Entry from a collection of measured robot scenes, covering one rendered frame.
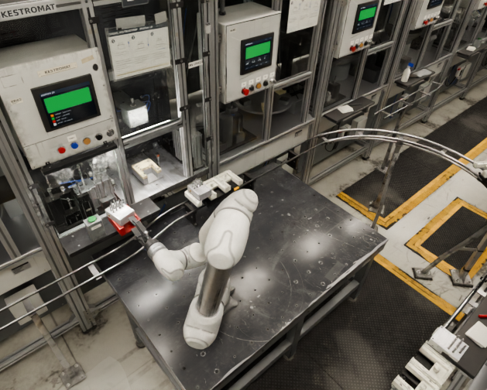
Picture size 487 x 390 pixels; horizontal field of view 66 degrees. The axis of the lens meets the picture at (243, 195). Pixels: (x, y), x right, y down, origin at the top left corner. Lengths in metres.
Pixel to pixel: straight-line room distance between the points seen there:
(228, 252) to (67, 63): 1.05
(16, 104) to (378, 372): 2.51
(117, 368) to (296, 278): 1.30
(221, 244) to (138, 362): 1.62
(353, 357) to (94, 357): 1.70
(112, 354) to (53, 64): 1.84
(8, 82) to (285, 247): 1.63
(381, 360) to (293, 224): 1.07
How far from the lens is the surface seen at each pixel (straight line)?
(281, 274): 2.20
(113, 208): 2.09
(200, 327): 1.73
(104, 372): 2.76
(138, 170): 2.43
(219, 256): 1.25
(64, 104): 1.81
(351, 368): 2.75
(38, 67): 1.76
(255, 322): 2.02
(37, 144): 1.88
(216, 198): 2.39
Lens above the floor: 2.43
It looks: 42 degrees down
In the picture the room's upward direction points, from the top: 2 degrees clockwise
